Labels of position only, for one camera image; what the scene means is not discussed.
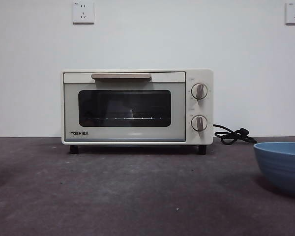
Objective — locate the blue ribbed bowl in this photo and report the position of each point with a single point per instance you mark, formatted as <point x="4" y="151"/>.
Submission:
<point x="282" y="169"/>

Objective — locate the beige round oven knob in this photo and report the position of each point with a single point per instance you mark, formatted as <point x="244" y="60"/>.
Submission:
<point x="199" y="91"/>
<point x="199" y="123"/>

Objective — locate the cream toaster oven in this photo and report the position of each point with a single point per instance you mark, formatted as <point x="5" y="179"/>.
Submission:
<point x="199" y="137"/>

